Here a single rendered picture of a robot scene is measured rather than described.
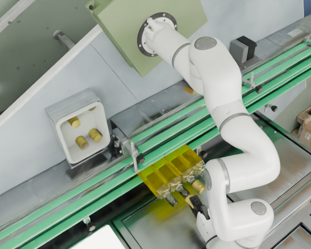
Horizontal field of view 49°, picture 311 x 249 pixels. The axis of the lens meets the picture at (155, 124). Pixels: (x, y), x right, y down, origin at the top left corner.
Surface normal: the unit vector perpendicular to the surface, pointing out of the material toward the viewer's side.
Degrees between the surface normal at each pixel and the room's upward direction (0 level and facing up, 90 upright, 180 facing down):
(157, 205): 90
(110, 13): 4
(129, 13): 4
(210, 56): 91
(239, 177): 44
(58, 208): 90
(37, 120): 0
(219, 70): 86
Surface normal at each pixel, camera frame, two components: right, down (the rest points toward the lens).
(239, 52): -0.81, 0.45
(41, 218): -0.05, -0.69
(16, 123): 0.59, 0.56
